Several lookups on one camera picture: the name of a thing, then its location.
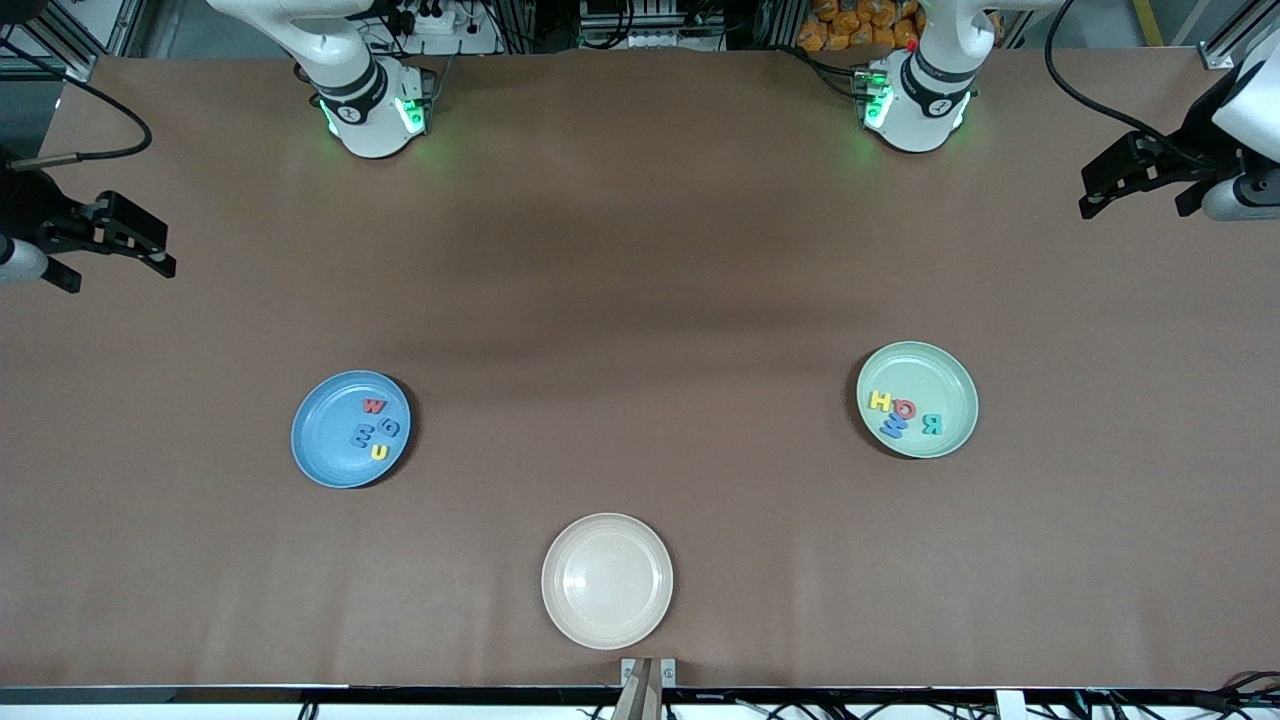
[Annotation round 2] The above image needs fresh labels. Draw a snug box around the blue plate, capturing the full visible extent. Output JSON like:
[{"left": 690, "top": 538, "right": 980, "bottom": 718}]
[{"left": 290, "top": 370, "right": 413, "bottom": 490}]

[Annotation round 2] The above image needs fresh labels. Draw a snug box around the orange packets pile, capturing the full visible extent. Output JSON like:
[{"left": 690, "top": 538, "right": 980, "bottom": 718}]
[{"left": 797, "top": 0, "right": 926, "bottom": 53}]

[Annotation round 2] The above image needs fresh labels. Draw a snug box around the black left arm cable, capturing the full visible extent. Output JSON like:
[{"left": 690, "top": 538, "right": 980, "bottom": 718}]
[{"left": 1044, "top": 0, "right": 1201, "bottom": 161}]

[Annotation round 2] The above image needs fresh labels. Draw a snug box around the beige plate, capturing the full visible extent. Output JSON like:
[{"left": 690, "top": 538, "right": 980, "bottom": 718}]
[{"left": 541, "top": 513, "right": 674, "bottom": 651}]

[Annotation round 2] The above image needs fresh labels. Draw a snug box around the metal bracket with wooden strip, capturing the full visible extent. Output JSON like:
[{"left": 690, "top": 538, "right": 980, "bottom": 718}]
[{"left": 612, "top": 656, "right": 679, "bottom": 720}]

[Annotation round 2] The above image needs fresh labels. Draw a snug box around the aluminium frame profile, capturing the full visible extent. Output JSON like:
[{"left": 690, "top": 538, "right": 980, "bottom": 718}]
[
  {"left": 0, "top": 0, "right": 101, "bottom": 83},
  {"left": 1195, "top": 0, "right": 1280, "bottom": 71}
]

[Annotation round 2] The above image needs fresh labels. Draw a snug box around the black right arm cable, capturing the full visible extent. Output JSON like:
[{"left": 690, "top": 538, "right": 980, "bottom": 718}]
[{"left": 0, "top": 35, "right": 154, "bottom": 173}]

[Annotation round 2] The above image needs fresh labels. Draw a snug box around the white power strip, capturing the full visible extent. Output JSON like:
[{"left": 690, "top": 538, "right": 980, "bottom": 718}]
[{"left": 385, "top": 0, "right": 501, "bottom": 56}]

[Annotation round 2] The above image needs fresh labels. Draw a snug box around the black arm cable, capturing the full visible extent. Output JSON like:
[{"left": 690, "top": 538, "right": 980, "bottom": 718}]
[
  {"left": 0, "top": 35, "right": 154, "bottom": 173},
  {"left": 1044, "top": 0, "right": 1201, "bottom": 161}
]

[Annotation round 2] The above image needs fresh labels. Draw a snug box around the green plate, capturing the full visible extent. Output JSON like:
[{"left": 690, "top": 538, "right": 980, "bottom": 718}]
[{"left": 855, "top": 341, "right": 980, "bottom": 460}]

